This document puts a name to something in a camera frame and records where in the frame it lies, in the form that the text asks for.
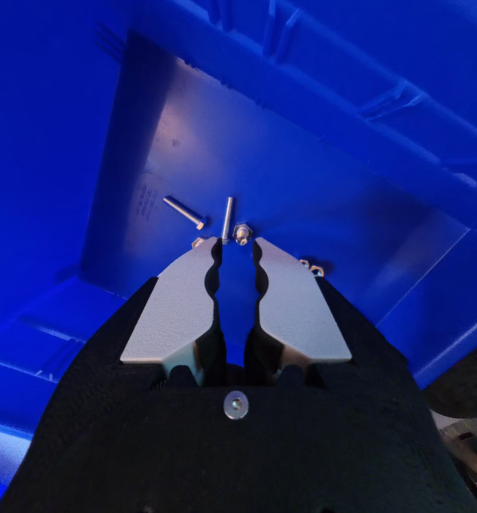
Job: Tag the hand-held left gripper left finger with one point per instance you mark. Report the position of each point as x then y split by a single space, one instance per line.
174 316

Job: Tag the thin silver bolt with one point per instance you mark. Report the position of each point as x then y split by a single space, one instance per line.
227 220
184 211

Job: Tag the blue plastic bin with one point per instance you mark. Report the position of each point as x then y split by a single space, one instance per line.
302 180

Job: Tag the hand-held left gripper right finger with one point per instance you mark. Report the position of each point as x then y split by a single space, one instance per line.
298 316

